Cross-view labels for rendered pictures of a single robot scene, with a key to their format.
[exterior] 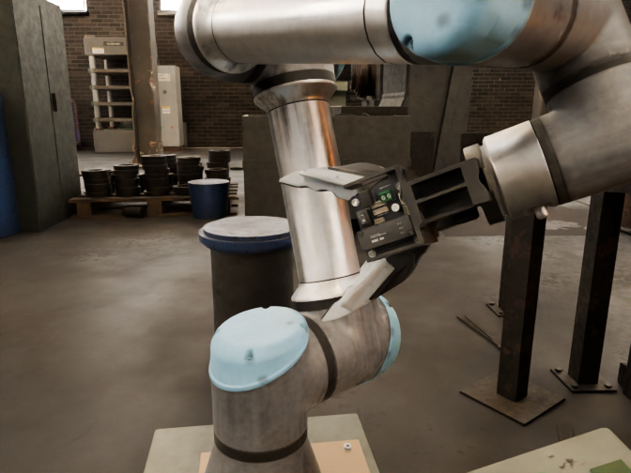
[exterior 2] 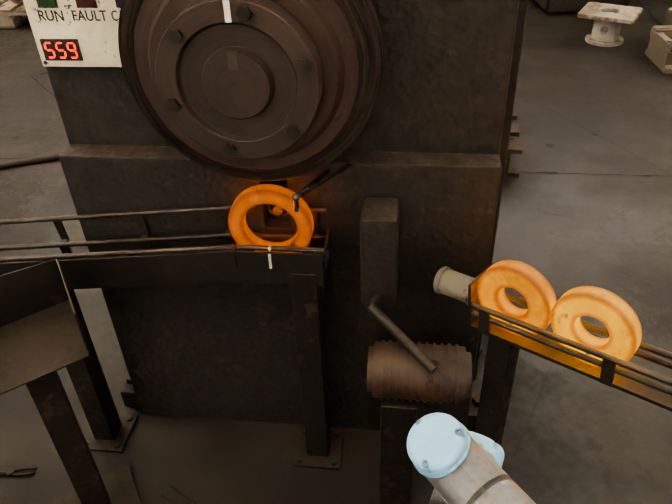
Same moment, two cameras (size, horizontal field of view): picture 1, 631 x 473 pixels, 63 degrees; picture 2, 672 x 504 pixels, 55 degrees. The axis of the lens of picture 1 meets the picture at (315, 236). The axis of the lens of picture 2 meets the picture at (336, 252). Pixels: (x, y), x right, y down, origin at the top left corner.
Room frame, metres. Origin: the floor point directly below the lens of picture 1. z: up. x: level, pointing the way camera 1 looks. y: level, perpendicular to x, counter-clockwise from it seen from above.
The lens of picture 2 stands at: (0.49, 0.30, 1.54)
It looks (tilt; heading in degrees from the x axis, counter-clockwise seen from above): 37 degrees down; 280
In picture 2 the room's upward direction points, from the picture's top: 2 degrees counter-clockwise
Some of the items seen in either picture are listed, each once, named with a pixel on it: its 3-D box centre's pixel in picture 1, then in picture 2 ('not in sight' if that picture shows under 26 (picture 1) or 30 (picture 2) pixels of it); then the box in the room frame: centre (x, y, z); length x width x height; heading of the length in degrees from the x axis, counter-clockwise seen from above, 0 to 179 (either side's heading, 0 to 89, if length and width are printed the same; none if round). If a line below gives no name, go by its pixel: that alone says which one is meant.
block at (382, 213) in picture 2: not in sight; (379, 252); (0.59, -0.84, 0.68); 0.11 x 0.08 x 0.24; 92
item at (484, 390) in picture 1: (516, 271); (50, 425); (1.31, -0.53, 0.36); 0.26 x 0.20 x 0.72; 37
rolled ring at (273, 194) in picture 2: not in sight; (271, 223); (0.83, -0.82, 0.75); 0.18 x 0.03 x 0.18; 1
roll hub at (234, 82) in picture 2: not in sight; (239, 81); (0.82, -0.72, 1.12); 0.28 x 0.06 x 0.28; 2
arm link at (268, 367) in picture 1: (264, 371); not in sight; (0.57, 0.06, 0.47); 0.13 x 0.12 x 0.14; 130
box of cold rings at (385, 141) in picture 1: (320, 166); not in sight; (3.55, -0.03, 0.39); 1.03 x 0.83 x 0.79; 96
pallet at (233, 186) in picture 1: (161, 180); not in sight; (4.15, 1.24, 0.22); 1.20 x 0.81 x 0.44; 97
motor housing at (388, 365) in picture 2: not in sight; (415, 430); (0.49, -0.69, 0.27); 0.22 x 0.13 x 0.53; 2
